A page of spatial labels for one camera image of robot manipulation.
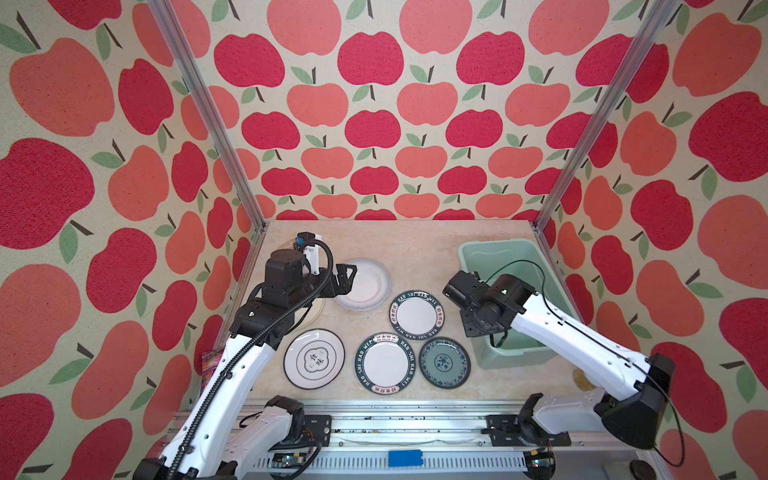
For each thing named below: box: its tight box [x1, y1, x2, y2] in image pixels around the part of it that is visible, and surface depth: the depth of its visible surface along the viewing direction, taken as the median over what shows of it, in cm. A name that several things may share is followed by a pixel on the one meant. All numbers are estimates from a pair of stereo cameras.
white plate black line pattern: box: [283, 328, 346, 390], surface depth 88 cm
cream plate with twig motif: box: [293, 297, 327, 332], surface depth 95 cm
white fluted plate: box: [335, 258, 391, 312], surface depth 100 cm
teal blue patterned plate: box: [419, 336, 471, 390], surface depth 87 cm
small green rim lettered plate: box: [389, 290, 445, 341], surface depth 97 cm
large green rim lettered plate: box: [354, 332, 416, 395], surface depth 87 cm
